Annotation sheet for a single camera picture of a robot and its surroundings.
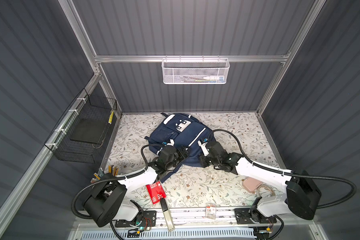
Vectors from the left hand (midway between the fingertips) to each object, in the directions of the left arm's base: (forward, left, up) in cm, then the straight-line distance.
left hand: (189, 151), depth 84 cm
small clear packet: (-28, -9, -11) cm, 32 cm away
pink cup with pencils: (-9, +40, +1) cm, 41 cm away
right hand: (-3, -6, -2) cm, 7 cm away
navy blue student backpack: (+9, -1, 0) cm, 9 cm away
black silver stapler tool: (-29, +13, -10) cm, 34 cm away
